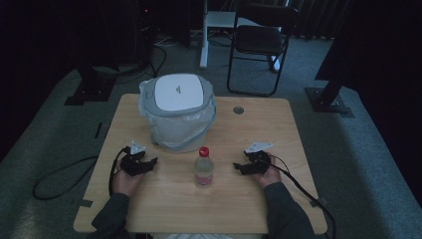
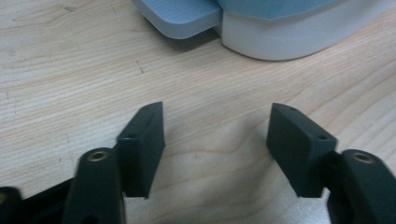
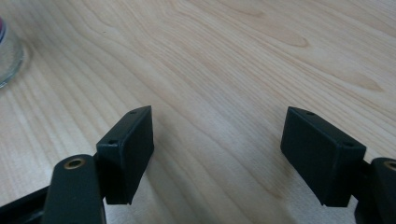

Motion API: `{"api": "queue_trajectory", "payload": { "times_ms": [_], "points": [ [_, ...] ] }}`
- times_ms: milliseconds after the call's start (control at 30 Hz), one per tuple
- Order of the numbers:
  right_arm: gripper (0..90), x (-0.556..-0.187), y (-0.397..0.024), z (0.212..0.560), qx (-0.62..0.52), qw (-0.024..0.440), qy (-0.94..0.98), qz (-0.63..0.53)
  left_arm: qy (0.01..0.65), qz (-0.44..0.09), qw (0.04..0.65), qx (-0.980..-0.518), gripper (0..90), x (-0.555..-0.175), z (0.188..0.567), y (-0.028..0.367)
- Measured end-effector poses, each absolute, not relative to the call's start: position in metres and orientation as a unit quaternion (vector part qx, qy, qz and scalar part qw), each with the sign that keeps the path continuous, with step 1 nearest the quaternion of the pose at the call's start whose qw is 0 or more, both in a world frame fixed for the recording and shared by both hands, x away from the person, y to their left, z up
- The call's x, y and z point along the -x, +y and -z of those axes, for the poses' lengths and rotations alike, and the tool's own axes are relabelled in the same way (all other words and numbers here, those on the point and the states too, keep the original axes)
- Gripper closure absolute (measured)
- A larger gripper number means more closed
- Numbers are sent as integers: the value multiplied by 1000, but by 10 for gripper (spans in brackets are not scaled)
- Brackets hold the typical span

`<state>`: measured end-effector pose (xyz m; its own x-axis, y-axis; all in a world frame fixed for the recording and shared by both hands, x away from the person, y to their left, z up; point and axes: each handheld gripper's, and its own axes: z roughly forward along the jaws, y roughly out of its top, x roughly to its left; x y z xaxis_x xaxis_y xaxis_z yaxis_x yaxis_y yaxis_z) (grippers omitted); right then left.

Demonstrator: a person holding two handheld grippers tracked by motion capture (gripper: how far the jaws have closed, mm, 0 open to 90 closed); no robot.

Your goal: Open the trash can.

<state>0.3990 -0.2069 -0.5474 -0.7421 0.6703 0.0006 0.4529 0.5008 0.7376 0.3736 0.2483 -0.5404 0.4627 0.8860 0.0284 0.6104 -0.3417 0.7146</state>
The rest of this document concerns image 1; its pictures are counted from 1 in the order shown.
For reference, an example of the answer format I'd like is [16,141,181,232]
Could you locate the black cables behind table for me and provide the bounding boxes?
[114,31,168,86]

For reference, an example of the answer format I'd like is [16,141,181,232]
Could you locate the clear bottle with red cap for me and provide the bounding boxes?
[194,145,215,189]

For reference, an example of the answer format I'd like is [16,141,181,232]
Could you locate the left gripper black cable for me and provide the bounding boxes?
[107,146,131,197]

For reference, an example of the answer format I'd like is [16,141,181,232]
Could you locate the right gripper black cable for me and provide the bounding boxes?
[267,154,337,239]

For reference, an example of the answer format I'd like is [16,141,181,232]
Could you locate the black folding chair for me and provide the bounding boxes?
[226,3,299,99]

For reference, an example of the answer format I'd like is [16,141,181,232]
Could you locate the person's right hand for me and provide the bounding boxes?
[253,155,283,189]

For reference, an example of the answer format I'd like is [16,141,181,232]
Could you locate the grey trash can white lid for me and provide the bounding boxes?
[138,73,217,153]

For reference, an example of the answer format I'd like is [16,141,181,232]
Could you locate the white desk frame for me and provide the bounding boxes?
[198,0,284,73]

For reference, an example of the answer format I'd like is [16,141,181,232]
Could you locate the person's left hand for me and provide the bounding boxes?
[111,163,144,197]

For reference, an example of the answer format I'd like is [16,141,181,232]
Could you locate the black stand base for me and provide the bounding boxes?
[64,65,117,107]

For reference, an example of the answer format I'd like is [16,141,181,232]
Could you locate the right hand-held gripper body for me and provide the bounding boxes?
[243,141,277,176]

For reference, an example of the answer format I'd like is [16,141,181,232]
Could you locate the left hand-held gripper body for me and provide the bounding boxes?
[119,140,151,177]

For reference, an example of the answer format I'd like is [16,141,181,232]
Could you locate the dark curtain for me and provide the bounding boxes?
[315,0,422,207]

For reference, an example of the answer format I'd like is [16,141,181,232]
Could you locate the black stand with slanted post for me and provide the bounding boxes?
[304,29,355,120]

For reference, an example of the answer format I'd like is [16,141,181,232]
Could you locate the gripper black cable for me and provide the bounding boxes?
[267,154,337,239]
[107,146,131,197]

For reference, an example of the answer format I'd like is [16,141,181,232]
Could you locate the black cable on floor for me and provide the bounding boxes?
[32,155,100,201]

